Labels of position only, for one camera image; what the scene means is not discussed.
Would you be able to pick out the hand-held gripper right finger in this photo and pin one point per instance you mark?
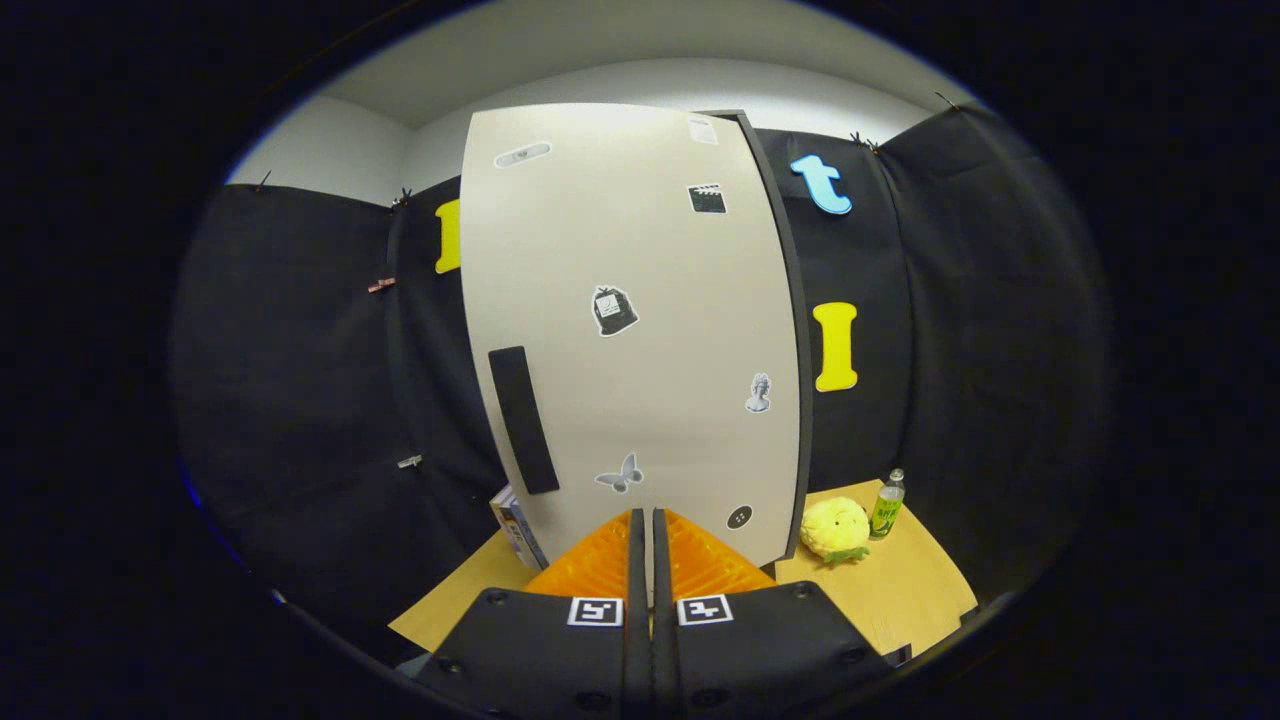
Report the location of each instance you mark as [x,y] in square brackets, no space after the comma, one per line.
[662,620]

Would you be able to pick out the lavender book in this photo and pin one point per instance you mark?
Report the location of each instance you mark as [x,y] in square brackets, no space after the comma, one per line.
[525,535]

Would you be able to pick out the red clothes peg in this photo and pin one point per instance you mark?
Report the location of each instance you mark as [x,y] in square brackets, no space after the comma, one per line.
[380,285]

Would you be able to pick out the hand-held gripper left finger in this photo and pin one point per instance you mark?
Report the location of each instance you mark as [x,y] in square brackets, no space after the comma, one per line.
[636,620]

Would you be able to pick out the dark grey shoe cabinet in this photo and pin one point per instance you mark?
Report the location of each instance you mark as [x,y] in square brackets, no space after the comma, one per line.
[792,300]

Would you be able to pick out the green drink bottle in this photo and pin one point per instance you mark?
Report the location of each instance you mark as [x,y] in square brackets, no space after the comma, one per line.
[887,508]

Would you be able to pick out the beige shoe cabinet door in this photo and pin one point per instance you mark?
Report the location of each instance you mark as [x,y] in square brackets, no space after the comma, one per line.
[620,400]

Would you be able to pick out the black backdrop cloth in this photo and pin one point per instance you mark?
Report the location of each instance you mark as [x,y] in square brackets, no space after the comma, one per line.
[300,350]

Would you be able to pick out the yellow plush toy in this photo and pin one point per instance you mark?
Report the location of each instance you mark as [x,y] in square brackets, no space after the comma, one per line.
[835,528]

